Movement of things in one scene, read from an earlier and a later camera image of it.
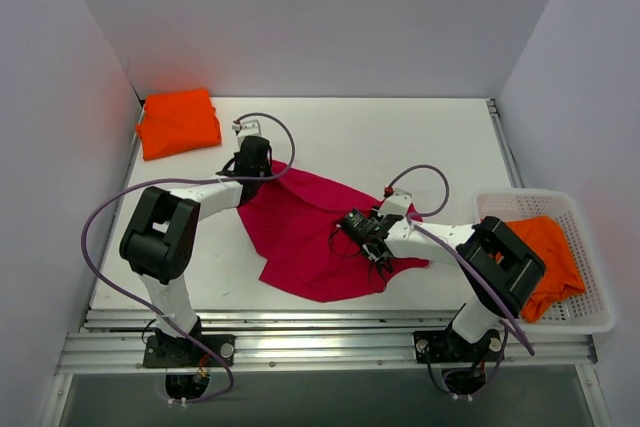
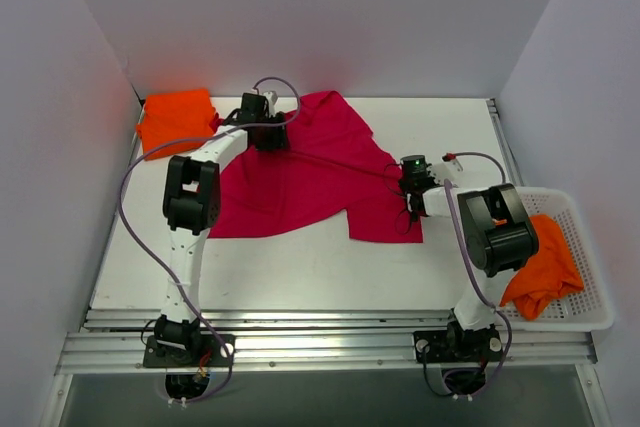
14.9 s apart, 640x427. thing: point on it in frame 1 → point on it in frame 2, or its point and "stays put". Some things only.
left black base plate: x=161 y=351 stays put
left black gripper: x=232 y=167 → x=273 y=136
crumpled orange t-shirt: x=562 y=281 stays put
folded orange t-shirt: x=178 y=123 stays put
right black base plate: x=444 y=346 stays put
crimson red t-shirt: x=289 y=226 → x=330 y=164
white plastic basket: x=591 y=313 stays put
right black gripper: x=373 y=252 → x=413 y=187
